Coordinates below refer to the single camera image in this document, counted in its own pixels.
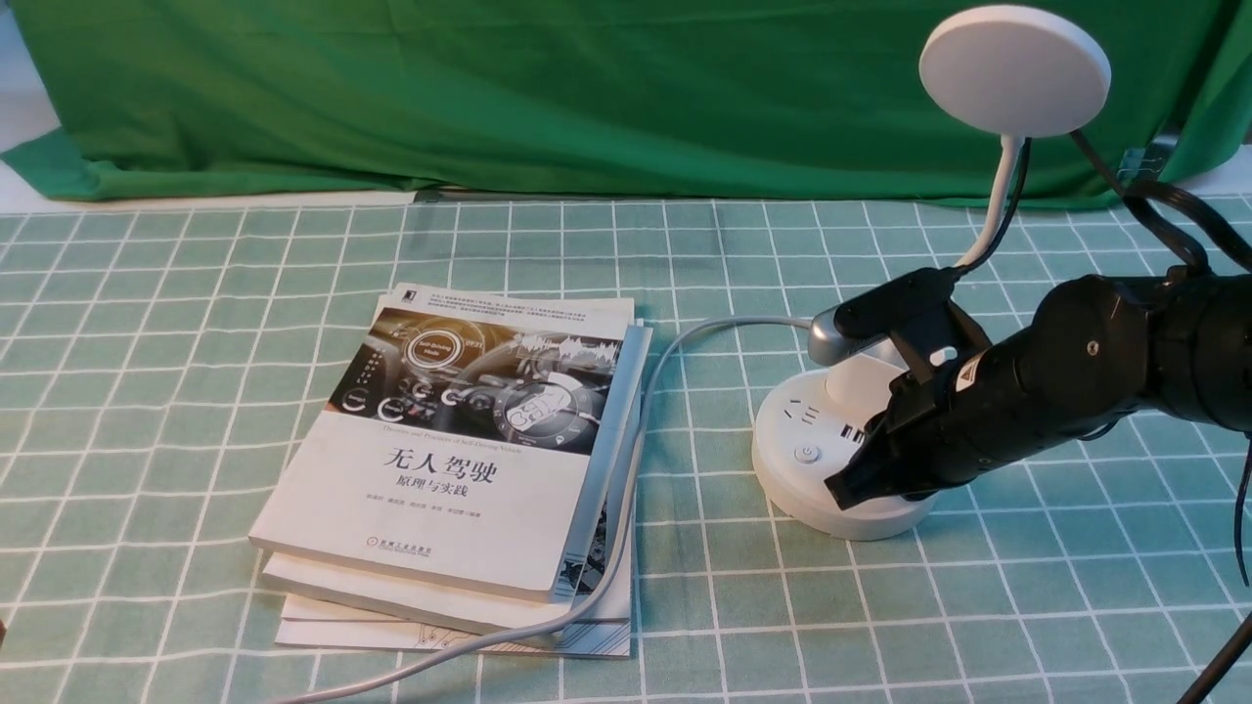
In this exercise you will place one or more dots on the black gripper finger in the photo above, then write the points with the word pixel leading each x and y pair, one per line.
pixel 878 470

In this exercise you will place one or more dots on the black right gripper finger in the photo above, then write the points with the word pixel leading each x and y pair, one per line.
pixel 888 427

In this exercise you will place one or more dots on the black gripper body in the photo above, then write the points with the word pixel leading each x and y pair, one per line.
pixel 1082 363

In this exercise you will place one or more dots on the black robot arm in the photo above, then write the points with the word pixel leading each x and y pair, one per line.
pixel 1198 355

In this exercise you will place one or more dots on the metal binder clip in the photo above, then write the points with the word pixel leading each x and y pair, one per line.
pixel 1148 162

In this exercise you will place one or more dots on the middle white book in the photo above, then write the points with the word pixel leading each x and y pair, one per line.
pixel 461 609

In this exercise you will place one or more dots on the green backdrop cloth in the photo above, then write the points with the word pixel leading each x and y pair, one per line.
pixel 707 99

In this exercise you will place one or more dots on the top white autonomous driving book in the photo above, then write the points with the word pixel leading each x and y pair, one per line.
pixel 467 443

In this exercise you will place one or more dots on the bottom white book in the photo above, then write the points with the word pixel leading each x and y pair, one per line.
pixel 310 622

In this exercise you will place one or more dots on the green checkered tablecloth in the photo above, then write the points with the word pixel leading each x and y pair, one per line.
pixel 159 368

